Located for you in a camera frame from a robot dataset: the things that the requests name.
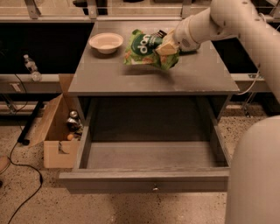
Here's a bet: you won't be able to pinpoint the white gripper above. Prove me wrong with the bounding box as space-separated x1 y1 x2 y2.
156 17 200 55

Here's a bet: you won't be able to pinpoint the green rice chip bag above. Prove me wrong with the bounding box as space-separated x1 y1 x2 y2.
123 29 179 70

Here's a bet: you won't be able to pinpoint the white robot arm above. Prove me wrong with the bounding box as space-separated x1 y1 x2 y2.
157 0 280 224

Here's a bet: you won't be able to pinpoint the grey cabinet counter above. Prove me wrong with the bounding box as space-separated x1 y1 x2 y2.
67 20 240 127

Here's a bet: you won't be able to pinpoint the open grey top drawer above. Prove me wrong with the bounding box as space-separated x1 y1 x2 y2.
59 96 231 193

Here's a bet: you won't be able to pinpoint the metal drawer knob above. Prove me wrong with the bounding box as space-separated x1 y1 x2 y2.
152 184 159 192

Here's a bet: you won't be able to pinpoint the black calculator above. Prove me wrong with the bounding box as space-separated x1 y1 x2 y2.
152 30 167 39

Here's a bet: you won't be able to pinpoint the white bowl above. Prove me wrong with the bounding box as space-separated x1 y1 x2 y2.
88 32 123 54

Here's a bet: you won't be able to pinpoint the items inside cardboard box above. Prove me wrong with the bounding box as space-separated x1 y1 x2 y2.
66 110 83 141

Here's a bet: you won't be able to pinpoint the clear plastic water bottle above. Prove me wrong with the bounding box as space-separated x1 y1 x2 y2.
24 54 42 81

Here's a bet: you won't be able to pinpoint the cardboard box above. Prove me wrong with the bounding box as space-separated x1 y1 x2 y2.
29 74 80 168

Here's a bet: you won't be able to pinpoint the white cable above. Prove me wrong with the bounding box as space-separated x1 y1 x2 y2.
235 11 280 96

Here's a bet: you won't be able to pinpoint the black floor cable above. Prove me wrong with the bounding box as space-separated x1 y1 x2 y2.
7 73 44 224

